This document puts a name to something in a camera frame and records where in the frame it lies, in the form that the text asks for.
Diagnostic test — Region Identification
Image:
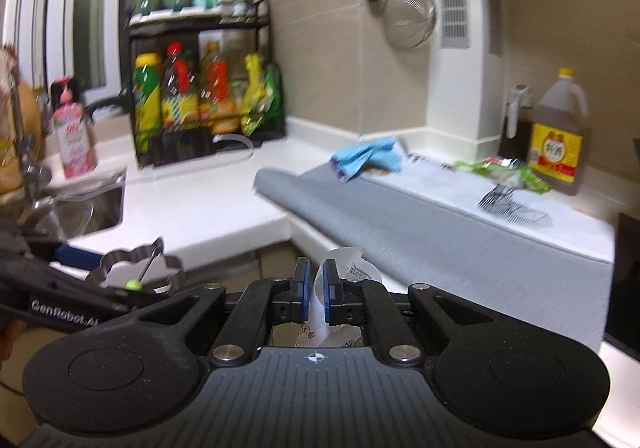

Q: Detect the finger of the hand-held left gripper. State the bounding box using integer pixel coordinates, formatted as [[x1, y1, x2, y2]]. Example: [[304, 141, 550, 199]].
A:
[[0, 260, 146, 305], [0, 220, 103, 274]]

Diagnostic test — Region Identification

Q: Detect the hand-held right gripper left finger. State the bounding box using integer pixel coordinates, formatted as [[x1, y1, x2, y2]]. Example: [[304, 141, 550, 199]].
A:
[[135, 257, 312, 369]]

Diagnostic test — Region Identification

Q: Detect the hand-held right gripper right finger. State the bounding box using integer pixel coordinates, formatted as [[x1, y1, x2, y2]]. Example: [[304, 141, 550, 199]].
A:
[[322, 258, 493, 366]]

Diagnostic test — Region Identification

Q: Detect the metal flower cookie cutter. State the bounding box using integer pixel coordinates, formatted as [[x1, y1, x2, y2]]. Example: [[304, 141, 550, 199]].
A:
[[85, 237, 185, 294]]

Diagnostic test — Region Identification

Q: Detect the clear printed wrapper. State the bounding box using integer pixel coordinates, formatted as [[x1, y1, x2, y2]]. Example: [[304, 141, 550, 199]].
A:
[[270, 245, 383, 351]]

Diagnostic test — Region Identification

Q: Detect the green-tipped stick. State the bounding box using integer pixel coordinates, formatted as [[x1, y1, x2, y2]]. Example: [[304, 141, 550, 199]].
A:
[[125, 248, 163, 291]]

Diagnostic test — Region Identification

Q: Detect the person's left hand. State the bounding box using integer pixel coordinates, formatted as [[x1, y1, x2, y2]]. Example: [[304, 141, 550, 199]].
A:
[[0, 319, 26, 371]]

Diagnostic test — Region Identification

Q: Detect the steel sink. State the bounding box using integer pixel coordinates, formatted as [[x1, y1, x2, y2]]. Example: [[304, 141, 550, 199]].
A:
[[30, 168, 127, 241]]

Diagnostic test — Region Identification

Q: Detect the metal faucet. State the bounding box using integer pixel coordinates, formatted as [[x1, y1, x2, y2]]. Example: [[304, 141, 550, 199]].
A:
[[7, 73, 53, 224]]

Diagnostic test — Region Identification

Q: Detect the grey mat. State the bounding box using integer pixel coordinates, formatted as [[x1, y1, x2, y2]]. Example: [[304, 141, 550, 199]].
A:
[[252, 163, 615, 354]]

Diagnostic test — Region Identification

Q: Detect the pink soap bottle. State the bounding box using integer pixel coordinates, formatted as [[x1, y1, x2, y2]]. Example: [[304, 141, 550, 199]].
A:
[[50, 76, 98, 179]]

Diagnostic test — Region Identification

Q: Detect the blue cloth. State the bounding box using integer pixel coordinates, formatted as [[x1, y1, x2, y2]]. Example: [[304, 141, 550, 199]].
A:
[[330, 138, 404, 183]]

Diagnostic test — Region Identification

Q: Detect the wooden cutting board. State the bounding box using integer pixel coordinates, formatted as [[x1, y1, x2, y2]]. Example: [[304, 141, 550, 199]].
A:
[[0, 45, 46, 196]]

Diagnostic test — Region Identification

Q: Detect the white geometric print mat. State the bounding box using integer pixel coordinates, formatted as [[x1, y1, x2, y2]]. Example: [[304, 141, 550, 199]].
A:
[[370, 153, 615, 264]]

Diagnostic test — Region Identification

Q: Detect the yellow-green bottle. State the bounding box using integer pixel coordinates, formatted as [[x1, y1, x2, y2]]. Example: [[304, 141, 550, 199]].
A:
[[133, 53, 163, 154]]

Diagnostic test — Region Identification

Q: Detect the red-capped bottle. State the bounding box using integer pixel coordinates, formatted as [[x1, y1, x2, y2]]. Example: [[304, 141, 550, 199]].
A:
[[161, 42, 199, 129]]

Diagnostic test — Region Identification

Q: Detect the yellow-green packet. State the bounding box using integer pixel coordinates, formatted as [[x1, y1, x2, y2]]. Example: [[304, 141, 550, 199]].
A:
[[241, 53, 285, 135]]

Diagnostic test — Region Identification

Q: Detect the green snack wrapper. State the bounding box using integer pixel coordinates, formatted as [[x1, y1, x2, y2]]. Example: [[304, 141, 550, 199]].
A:
[[454, 155, 551, 194]]

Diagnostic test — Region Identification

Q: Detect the orange bottle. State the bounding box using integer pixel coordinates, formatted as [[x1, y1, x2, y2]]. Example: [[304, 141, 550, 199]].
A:
[[199, 42, 230, 121]]

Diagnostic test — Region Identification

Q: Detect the dark sauce dispenser bottle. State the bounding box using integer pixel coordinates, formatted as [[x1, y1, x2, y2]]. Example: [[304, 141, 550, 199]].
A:
[[497, 84, 536, 163]]

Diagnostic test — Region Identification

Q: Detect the window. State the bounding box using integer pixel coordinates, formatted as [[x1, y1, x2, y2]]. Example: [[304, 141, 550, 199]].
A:
[[0, 0, 203, 94]]

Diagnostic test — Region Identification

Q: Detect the amber cooking wine jug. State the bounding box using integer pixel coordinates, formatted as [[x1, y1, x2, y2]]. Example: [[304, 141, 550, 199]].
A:
[[526, 68, 592, 197]]

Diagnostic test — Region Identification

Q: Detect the black stove top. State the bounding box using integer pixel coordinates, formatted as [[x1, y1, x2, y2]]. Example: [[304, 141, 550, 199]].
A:
[[602, 212, 640, 354]]

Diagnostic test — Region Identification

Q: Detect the black curved handle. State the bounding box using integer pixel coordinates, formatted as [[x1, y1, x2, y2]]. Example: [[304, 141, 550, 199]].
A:
[[86, 90, 136, 121]]

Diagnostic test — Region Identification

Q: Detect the black wire rack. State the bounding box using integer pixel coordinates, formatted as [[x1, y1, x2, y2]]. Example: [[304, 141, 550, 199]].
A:
[[125, 0, 287, 166]]

